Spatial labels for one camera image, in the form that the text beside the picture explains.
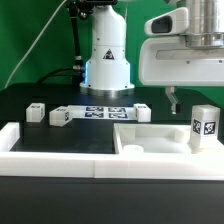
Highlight white square tabletop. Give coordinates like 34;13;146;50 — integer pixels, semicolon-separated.
113;123;224;155

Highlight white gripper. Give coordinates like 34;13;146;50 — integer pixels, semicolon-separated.
139;5;224;114

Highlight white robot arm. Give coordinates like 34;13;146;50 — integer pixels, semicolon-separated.
80;0;224;114

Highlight white cable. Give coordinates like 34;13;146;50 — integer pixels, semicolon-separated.
3;0;68;90

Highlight black cable bundle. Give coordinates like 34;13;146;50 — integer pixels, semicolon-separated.
36;0;118;84

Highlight white U-shaped fence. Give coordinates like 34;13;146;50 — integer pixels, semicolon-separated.
0;122;224;180

